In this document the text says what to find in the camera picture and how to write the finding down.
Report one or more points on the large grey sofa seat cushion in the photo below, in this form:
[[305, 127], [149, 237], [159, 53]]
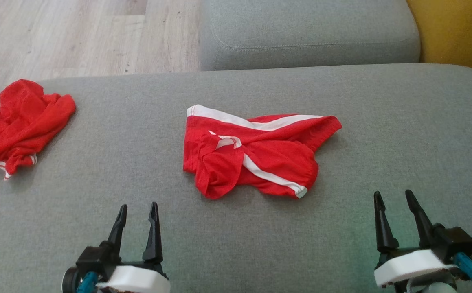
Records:
[[138, 228]]

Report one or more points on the small grey sofa cushion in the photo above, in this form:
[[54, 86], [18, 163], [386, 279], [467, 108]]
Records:
[[301, 32]]

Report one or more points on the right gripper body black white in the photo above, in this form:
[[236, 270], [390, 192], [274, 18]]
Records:
[[415, 264]]

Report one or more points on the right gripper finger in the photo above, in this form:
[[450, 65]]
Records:
[[383, 228], [421, 219]]

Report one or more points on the red mesh garment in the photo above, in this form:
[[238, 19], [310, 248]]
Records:
[[20, 122]]

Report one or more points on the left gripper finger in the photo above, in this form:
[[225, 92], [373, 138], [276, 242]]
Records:
[[118, 228], [153, 240]]

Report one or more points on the yellow sofa cushion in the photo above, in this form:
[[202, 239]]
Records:
[[459, 32]]

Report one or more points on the blue connector on left gripper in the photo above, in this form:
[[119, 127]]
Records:
[[87, 283]]

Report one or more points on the red shorts with white stripes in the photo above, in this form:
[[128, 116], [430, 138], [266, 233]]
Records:
[[268, 154]]

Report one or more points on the blue connector on gripper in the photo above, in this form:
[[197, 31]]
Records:
[[468, 266], [87, 283]]

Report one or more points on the blue connector on right gripper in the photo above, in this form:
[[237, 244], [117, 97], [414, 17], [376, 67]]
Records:
[[468, 266]]

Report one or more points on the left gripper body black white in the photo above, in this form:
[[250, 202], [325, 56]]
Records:
[[134, 280]]

